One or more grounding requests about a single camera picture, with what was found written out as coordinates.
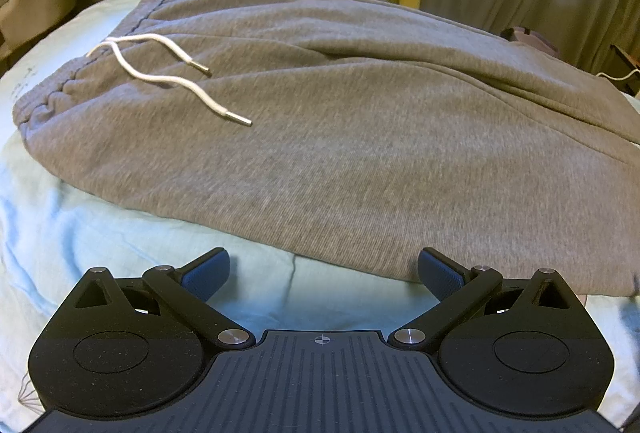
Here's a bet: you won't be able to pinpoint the white drawstring cord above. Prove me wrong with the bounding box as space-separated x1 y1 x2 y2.
86 32 253 128

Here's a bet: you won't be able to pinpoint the grey sweatpants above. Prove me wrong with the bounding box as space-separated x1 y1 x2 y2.
13 0 639 295

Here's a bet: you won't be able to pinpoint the light blue mushroom bedsheet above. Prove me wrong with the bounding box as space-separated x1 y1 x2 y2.
1 0 639 431

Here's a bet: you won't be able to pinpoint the dark bedside object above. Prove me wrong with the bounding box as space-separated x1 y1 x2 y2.
500 27 560 57

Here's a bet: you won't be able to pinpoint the white charging cable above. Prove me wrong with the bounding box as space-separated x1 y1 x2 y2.
594 67 640 82

